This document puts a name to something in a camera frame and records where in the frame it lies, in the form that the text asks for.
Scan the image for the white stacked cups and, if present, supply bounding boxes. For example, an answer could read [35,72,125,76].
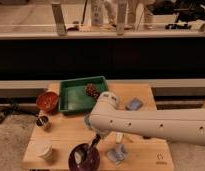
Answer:
[33,140,52,160]

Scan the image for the wooden board table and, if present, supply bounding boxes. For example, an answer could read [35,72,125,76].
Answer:
[22,83,174,171]

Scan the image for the red bowl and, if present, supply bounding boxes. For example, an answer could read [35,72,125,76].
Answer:
[36,91,59,113]

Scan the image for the blue grey cloth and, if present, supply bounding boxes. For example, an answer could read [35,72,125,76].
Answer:
[107,144,127,165]

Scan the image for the green plastic tray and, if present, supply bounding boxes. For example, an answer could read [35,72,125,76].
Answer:
[58,76,108,115]

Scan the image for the purple bowl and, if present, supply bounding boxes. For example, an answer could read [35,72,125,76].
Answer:
[68,143,100,171]

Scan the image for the blue sponge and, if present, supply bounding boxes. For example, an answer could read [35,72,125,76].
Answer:
[125,98,143,111]

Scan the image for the brown pine cone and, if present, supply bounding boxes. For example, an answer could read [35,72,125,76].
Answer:
[85,84,100,99]

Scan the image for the white dish brush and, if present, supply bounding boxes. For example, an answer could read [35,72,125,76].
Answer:
[74,149,87,164]

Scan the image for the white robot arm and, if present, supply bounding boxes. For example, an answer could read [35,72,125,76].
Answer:
[89,91,205,146]

